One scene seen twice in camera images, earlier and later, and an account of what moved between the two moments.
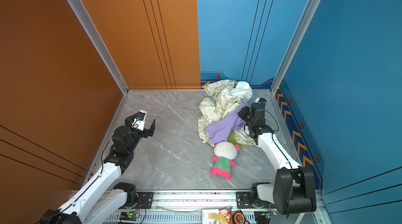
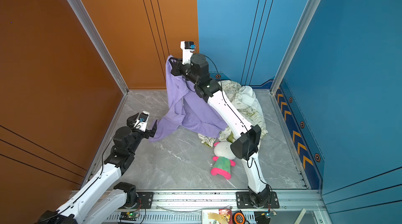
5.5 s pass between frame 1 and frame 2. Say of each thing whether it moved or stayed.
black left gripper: stayed
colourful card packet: stayed
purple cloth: moved
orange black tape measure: stayed
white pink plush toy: stayed
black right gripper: moved
